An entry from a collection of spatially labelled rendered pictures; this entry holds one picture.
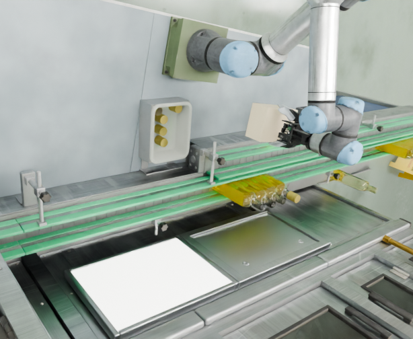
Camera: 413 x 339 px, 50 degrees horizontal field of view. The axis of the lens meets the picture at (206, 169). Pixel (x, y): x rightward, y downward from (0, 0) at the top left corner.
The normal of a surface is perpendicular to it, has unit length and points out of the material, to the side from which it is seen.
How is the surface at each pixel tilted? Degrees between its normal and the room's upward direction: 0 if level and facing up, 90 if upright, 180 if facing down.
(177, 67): 2
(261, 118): 90
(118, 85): 0
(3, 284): 90
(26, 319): 90
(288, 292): 90
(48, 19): 0
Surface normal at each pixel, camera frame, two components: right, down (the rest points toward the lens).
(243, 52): 0.48, 0.36
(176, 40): -0.77, 0.04
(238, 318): 0.08, -0.93
